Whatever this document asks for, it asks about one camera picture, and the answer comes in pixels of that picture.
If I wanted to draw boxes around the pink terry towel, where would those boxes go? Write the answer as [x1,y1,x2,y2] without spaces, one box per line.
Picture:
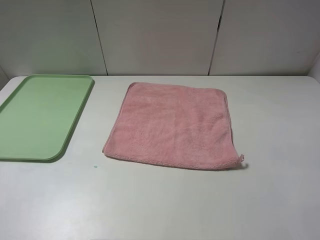
[102,82,244,170]

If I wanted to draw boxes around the green plastic tray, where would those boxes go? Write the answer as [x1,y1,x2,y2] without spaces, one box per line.
[0,74,95,163]

